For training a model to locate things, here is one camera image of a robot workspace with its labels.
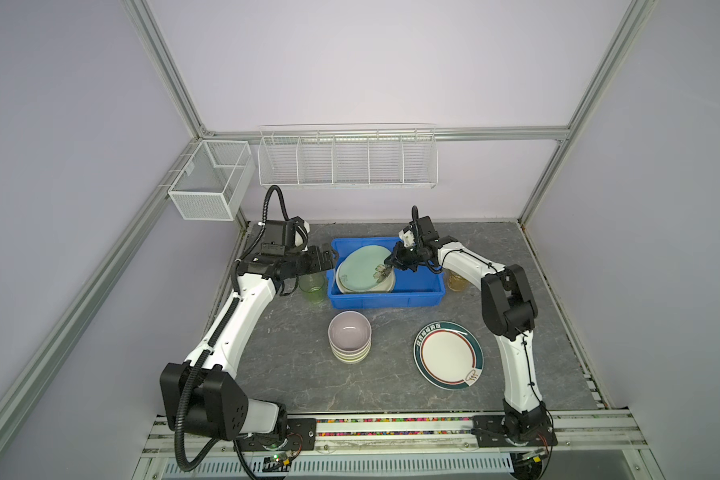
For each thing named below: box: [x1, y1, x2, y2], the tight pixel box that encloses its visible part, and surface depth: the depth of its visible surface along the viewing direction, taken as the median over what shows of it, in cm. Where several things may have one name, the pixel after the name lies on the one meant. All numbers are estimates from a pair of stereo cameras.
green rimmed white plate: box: [413, 321, 484, 391], surface depth 88 cm
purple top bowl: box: [328, 310, 372, 353], surface depth 82 cm
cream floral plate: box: [336, 263, 395, 294], surface depth 98 cm
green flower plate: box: [339, 244, 391, 291], surface depth 104 cm
